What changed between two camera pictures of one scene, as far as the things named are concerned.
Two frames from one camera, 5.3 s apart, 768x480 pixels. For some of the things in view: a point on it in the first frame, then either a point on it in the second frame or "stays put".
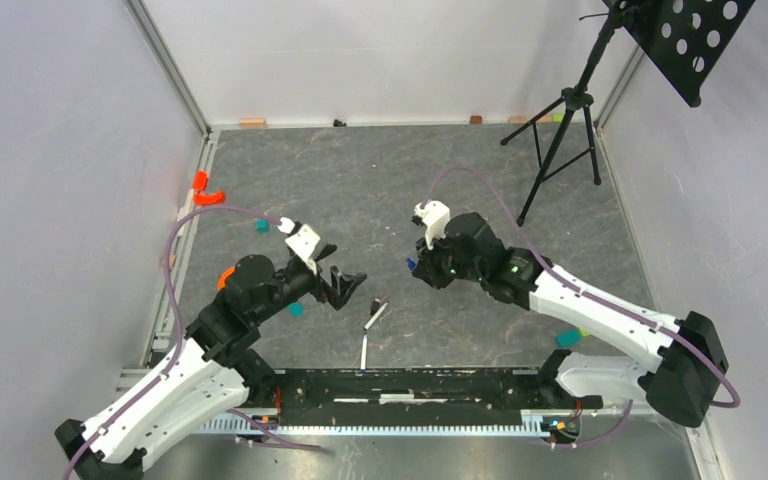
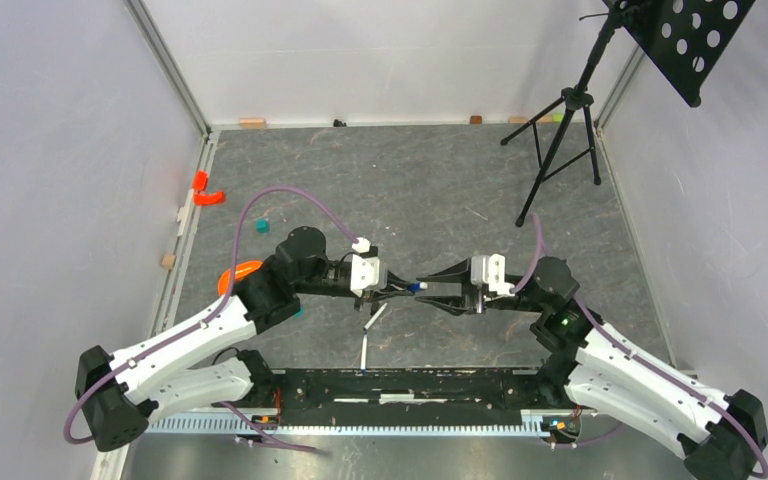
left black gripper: [343, 284] → [373, 296]
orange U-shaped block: [222, 279] stays put
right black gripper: [426, 267] → [473, 297]
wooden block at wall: [252, 123] stays put
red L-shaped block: [209, 199] stays put
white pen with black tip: [368, 324] stays put
